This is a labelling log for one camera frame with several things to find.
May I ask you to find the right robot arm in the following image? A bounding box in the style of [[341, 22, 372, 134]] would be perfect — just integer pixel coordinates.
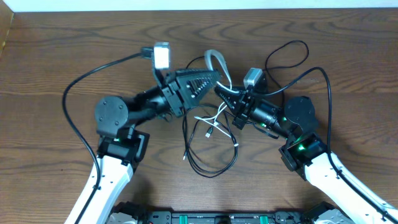
[[215, 87, 397, 223]]

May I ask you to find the thick black cable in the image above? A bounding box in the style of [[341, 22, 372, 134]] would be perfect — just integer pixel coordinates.
[[182, 55, 239, 179]]

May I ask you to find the white usb cable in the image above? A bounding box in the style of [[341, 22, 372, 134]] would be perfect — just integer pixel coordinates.
[[194, 49, 240, 147]]

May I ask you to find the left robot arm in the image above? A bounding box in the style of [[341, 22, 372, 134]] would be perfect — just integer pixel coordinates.
[[66, 68, 221, 223]]

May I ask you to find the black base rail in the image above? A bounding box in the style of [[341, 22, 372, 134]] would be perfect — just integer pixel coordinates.
[[106, 202, 353, 224]]

